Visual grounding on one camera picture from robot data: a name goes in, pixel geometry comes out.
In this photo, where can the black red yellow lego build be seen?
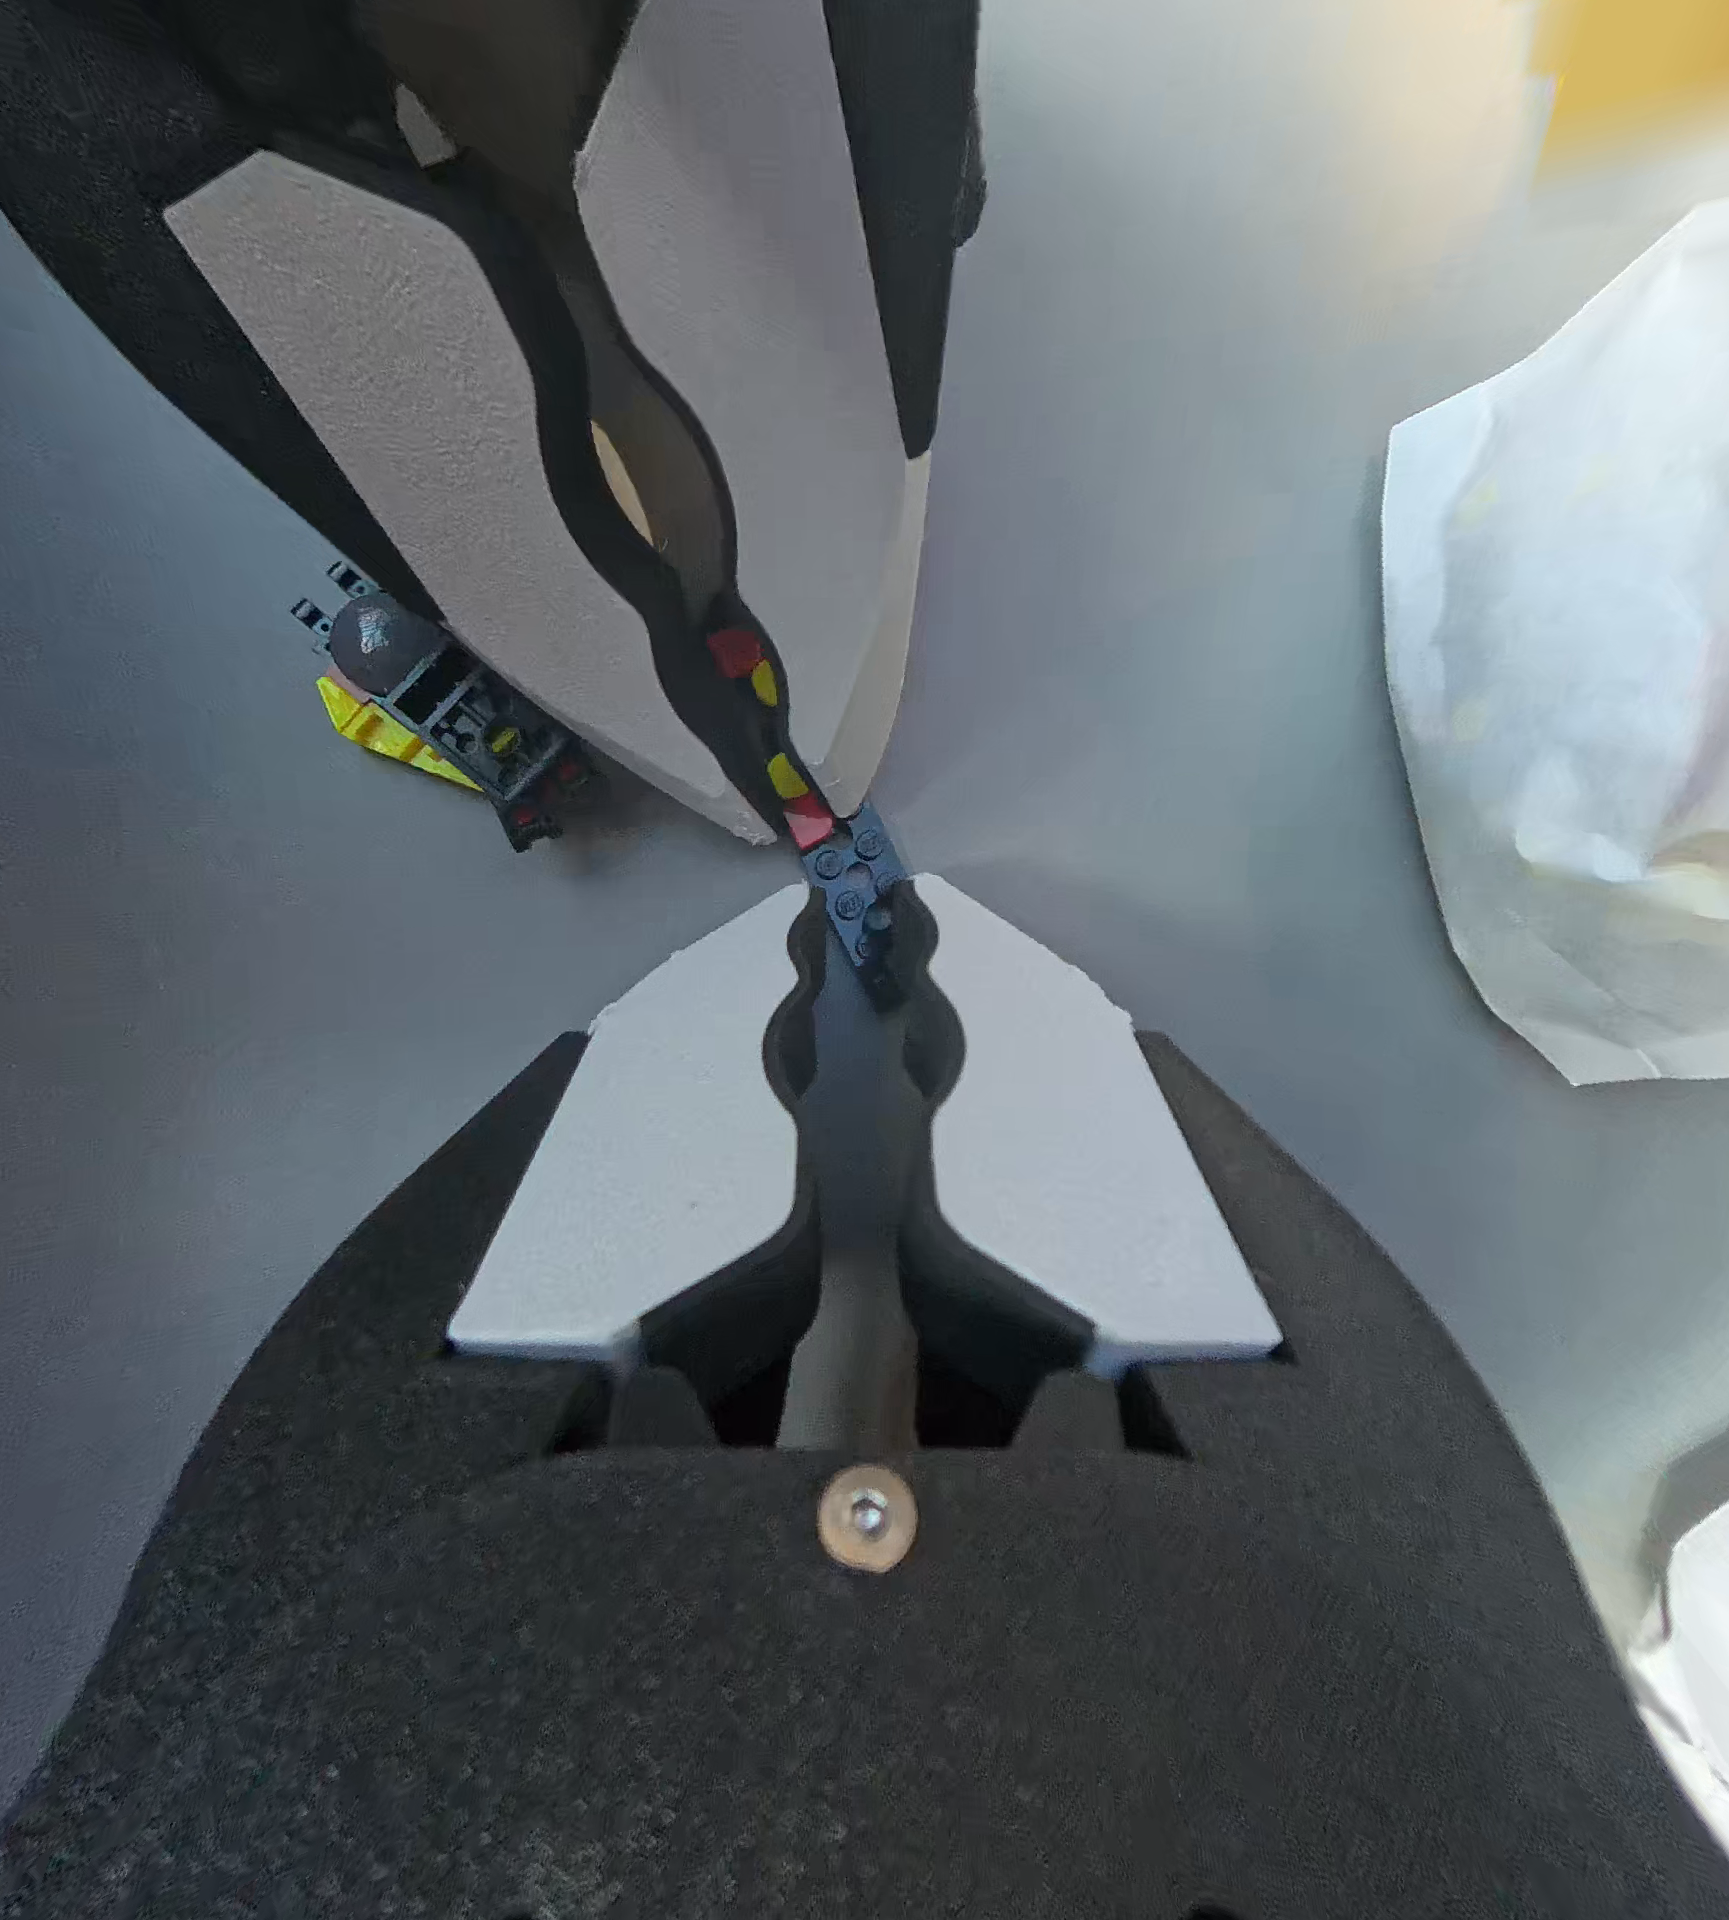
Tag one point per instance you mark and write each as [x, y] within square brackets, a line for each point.
[430, 707]

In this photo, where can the colourful cardboard lego box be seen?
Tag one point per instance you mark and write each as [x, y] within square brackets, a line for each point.
[1676, 60]

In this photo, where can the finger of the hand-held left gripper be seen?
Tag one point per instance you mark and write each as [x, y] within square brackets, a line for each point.
[415, 391]
[774, 300]

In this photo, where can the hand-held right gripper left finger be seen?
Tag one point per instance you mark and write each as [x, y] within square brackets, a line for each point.
[625, 1201]

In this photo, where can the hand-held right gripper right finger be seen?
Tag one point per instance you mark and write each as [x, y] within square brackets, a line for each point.
[1104, 1201]

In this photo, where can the long black studded lego strip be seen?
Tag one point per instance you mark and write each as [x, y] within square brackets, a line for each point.
[858, 886]

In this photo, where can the torn printed white paper bag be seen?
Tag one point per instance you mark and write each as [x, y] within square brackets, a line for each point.
[1614, 660]

